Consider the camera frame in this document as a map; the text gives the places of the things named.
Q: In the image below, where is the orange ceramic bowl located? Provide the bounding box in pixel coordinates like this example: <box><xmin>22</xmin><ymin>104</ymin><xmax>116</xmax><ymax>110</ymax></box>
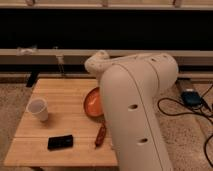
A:
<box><xmin>83</xmin><ymin>87</ymin><xmax>103</xmax><ymax>117</ymax></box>

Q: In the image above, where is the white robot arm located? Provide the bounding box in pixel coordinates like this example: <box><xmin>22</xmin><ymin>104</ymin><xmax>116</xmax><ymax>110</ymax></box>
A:
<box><xmin>85</xmin><ymin>51</ymin><xmax>178</xmax><ymax>171</ymax></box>

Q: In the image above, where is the wooden table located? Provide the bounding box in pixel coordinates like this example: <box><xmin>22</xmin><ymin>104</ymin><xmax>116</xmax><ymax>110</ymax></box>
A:
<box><xmin>4</xmin><ymin>79</ymin><xmax>117</xmax><ymax>167</ymax></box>

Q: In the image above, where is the black rectangular object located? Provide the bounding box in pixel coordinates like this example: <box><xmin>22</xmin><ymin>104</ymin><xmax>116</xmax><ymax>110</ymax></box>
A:
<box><xmin>47</xmin><ymin>135</ymin><xmax>73</xmax><ymax>150</ymax></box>

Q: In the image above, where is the dark blue power adapter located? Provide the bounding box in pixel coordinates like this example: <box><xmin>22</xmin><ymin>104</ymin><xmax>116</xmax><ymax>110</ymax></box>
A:
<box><xmin>181</xmin><ymin>91</ymin><xmax>202</xmax><ymax>107</ymax></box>

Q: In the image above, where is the black cable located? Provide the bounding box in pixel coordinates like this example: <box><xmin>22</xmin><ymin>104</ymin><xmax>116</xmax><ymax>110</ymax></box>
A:
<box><xmin>157</xmin><ymin>83</ymin><xmax>213</xmax><ymax>168</ymax></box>

